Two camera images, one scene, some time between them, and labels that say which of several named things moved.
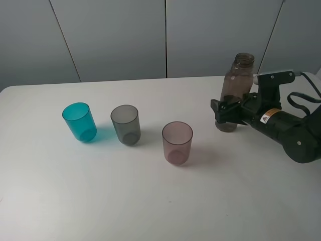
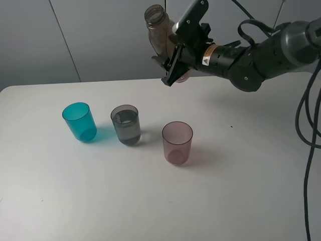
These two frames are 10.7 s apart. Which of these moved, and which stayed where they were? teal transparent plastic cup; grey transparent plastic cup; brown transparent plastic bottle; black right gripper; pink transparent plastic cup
Moved: brown transparent plastic bottle; black right gripper
Stayed: grey transparent plastic cup; pink transparent plastic cup; teal transparent plastic cup
